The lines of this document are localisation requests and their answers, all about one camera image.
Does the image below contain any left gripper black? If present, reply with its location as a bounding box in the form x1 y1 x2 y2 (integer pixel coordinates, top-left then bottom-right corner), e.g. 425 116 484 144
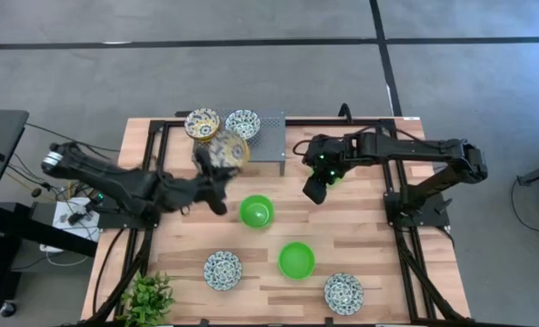
182 147 243 216

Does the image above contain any yellow blue patterned mini bowl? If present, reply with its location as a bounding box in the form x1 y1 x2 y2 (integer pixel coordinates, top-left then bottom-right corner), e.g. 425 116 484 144
206 130 252 177
184 107 221 141

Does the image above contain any green plastic mini bowl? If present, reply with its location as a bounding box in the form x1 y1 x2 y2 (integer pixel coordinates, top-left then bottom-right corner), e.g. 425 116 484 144
238 193 275 230
277 241 316 281

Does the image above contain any white blue floral mini bowl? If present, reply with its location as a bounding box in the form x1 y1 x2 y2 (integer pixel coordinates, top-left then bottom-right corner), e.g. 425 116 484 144
224 108 262 140

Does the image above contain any blue white patterned mini bowl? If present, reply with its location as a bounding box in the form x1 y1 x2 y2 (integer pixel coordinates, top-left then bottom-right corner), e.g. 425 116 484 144
323 272 365 317
203 250 244 292

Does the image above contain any grey perforated metal shelf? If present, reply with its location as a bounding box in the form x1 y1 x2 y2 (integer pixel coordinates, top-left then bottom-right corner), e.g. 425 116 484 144
175 108 287 177

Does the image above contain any green artificial plant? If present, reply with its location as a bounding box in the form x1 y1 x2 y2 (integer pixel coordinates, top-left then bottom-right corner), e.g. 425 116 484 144
115 271 177 327

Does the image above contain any white power adapter box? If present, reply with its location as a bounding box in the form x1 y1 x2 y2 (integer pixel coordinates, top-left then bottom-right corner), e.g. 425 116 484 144
52 197 101 242

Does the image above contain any black desk stand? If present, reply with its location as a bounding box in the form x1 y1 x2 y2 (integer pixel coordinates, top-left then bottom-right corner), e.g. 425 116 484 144
0 202 98 314

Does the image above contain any black desk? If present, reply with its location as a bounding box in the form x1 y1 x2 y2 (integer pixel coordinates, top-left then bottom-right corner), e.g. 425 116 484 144
0 108 30 219

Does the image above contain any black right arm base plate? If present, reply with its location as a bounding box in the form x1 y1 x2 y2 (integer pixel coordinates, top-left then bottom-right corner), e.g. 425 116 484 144
384 191 451 228

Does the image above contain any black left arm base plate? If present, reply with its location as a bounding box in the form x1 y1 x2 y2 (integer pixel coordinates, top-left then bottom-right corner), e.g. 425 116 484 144
96 194 162 230

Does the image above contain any black floor cable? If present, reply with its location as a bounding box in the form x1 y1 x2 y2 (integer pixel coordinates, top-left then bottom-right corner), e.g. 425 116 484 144
510 177 539 236
25 121 121 153

